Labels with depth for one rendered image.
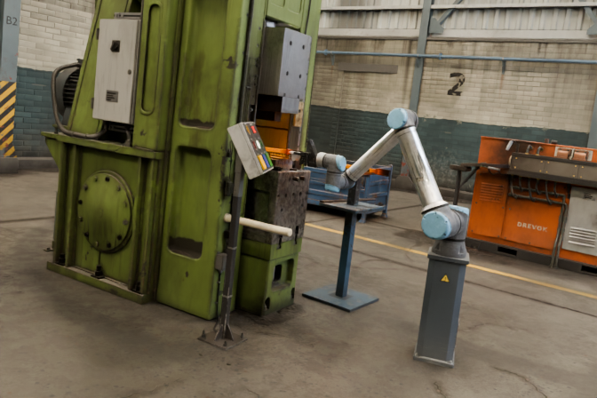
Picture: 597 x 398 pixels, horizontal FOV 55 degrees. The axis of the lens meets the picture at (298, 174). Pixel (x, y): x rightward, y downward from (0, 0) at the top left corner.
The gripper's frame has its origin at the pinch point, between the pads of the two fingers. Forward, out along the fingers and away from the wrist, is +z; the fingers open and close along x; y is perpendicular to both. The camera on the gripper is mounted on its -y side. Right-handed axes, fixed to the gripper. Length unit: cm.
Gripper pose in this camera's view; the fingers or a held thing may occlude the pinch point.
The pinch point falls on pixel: (291, 151)
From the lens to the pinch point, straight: 356.2
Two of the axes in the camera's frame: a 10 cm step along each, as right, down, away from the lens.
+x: 5.1, -0.3, 8.6
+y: -1.2, 9.9, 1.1
